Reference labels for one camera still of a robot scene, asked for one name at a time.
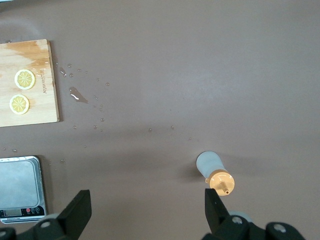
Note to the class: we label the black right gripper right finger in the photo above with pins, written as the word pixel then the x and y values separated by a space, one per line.
pixel 216 215

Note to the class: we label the lemon slice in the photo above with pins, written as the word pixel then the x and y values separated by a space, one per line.
pixel 19 104
pixel 24 79

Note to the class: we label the silver digital kitchen scale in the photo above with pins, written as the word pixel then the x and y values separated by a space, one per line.
pixel 17 185

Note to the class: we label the wooden cutting board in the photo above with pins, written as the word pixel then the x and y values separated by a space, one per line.
pixel 37 105

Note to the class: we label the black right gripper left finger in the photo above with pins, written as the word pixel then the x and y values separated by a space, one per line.
pixel 75 212

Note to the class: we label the brown table cover mat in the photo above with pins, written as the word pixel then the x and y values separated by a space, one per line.
pixel 175 75

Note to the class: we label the sauce bottle with orange cap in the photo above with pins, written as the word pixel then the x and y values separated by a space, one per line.
pixel 210 163

